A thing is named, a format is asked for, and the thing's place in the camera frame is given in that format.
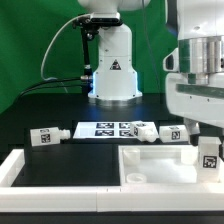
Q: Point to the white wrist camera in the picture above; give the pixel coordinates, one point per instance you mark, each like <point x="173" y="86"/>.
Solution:
<point x="171" y="61"/>

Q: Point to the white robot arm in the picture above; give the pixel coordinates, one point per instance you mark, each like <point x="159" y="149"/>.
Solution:
<point x="195" y="69"/>

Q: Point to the white U-shaped obstacle wall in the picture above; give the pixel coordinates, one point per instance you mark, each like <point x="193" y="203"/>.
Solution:
<point x="125" y="197"/>

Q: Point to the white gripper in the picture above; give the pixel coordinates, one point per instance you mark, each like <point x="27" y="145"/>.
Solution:
<point x="196" y="103"/>

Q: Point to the white marker sheet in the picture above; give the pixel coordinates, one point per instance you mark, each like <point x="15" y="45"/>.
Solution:
<point x="102" y="130"/>

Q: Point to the white square tabletop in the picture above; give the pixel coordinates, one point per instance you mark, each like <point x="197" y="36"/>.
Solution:
<point x="160" y="164"/>

